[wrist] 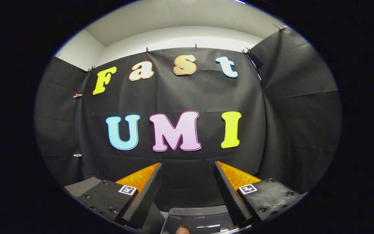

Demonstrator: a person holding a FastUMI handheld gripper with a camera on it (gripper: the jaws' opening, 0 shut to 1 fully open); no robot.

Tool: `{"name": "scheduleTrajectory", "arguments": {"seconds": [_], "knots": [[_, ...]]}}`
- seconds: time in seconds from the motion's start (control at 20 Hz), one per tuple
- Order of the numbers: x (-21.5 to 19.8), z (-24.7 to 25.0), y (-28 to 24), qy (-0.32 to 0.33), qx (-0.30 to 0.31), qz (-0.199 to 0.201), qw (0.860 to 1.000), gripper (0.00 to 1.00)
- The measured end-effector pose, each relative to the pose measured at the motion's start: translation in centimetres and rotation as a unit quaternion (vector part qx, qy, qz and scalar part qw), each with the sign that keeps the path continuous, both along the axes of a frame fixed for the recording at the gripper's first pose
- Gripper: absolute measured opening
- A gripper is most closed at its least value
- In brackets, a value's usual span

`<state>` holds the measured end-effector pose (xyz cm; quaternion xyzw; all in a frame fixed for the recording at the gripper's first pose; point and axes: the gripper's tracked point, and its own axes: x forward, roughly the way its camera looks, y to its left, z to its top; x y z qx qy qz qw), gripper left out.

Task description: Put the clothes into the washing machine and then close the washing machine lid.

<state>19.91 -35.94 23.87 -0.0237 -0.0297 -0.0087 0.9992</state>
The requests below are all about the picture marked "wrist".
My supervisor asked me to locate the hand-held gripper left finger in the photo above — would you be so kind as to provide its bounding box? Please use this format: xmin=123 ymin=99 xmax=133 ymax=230
xmin=77 ymin=162 xmax=163 ymax=229

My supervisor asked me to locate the grey washing machine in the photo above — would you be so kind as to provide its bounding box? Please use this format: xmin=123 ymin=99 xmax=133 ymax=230
xmin=161 ymin=205 xmax=238 ymax=234

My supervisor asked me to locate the black backdrop cloth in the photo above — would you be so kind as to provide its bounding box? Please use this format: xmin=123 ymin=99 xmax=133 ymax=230
xmin=34 ymin=26 xmax=342 ymax=212

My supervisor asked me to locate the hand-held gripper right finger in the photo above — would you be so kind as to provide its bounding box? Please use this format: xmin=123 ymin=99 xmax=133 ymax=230
xmin=214 ymin=161 xmax=302 ymax=226

